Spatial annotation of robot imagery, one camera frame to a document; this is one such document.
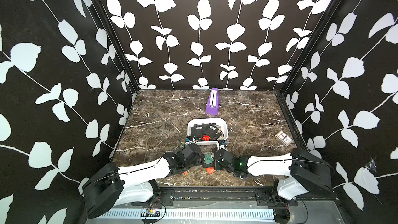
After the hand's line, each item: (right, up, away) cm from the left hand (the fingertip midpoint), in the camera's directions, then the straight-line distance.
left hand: (204, 155), depth 82 cm
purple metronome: (+6, +28, +19) cm, 34 cm away
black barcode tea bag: (+3, +12, +13) cm, 18 cm away
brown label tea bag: (+10, +11, +13) cm, 19 cm away
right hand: (+4, -3, +2) cm, 5 cm away
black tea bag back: (-4, +11, +15) cm, 19 cm away
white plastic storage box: (+11, +16, +15) cm, 25 cm away
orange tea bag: (+1, +8, +10) cm, 13 cm away
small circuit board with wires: (-24, -23, -12) cm, 35 cm away
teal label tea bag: (+2, -3, +4) cm, 5 cm away
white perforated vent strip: (-8, -23, -12) cm, 27 cm away
